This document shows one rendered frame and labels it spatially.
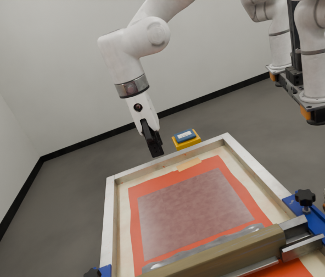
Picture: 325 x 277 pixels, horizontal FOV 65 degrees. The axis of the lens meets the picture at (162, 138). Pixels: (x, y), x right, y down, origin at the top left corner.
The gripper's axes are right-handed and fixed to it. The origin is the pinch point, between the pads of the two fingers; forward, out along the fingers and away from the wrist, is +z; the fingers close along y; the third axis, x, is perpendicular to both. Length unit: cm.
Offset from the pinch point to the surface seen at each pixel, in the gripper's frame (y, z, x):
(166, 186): 23.4, 30.2, 5.3
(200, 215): 2.6, 30.2, -4.7
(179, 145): 52, 31, -4
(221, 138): 40, 27, -23
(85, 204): 169, 125, 120
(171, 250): -7.3, 30.1, 6.2
